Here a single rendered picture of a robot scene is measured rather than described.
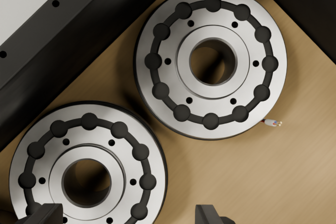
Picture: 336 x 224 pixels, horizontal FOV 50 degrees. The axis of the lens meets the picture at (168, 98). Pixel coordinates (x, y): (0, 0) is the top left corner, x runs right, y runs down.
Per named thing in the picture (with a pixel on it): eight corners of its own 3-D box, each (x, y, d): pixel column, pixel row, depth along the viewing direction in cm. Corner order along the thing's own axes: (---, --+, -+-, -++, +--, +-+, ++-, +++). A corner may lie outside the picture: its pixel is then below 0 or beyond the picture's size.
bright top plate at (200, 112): (208, 169, 24) (210, 171, 24) (103, 60, 24) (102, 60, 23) (314, 65, 24) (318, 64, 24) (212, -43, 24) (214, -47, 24)
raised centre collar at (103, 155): (87, 234, 23) (85, 238, 23) (33, 180, 23) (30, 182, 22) (142, 181, 23) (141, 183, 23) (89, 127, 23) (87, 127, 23)
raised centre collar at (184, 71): (210, 115, 24) (212, 116, 23) (158, 61, 23) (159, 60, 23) (263, 63, 24) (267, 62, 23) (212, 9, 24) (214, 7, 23)
